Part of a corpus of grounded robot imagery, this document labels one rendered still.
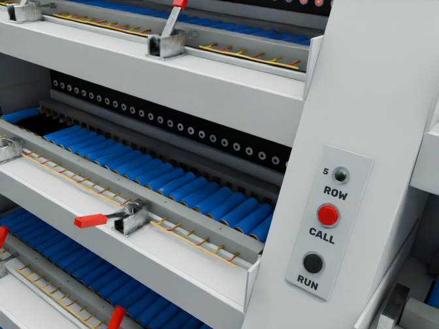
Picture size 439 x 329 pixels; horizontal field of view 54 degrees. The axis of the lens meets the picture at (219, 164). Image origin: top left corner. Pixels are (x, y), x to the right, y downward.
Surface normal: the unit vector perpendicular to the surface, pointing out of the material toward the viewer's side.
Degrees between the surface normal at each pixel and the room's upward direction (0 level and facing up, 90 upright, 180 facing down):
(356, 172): 90
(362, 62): 90
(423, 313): 18
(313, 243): 90
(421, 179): 108
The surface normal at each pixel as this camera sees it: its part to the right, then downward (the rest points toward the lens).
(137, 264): -0.59, 0.34
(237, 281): 0.05, -0.89
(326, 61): -0.55, 0.05
